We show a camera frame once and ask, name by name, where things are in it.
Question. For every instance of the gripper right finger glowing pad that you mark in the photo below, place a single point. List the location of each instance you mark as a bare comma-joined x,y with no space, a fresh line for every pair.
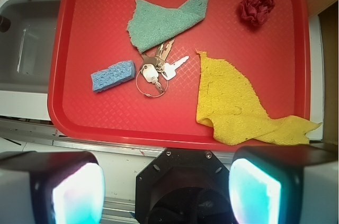
285,184

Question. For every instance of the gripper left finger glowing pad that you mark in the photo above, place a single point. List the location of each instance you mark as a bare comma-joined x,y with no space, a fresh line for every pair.
51,187

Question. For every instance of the crumpled red paper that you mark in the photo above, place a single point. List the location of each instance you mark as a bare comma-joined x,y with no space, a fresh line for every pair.
256,12

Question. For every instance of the yellow woven cloth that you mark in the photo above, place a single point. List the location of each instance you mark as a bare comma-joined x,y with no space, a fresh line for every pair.
228,103

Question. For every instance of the blue sponge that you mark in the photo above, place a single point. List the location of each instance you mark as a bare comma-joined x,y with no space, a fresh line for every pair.
112,76

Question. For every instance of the red plastic tray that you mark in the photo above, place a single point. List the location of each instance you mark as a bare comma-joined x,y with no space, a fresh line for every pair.
92,35

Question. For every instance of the grey sink basin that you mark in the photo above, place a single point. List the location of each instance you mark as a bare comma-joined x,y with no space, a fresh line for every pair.
27,46

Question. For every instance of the green woven cloth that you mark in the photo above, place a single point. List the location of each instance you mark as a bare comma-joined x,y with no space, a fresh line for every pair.
152,24

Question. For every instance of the silver key bunch with ring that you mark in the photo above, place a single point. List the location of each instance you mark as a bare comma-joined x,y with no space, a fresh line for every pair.
157,71

